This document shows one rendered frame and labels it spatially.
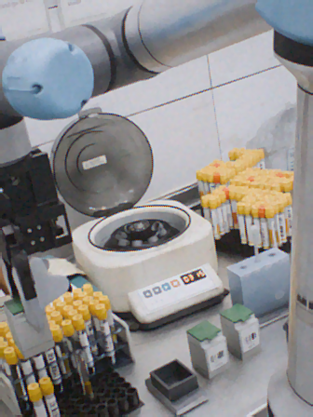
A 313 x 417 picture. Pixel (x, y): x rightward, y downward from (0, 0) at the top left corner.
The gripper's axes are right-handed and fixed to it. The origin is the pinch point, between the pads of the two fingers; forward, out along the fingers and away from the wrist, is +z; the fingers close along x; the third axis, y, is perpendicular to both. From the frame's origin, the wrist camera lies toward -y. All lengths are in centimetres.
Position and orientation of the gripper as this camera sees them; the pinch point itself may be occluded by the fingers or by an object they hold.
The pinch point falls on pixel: (25, 314)
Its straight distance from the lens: 86.9
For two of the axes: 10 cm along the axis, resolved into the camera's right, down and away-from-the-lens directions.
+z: 1.6, 9.1, 3.9
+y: 8.6, -3.3, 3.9
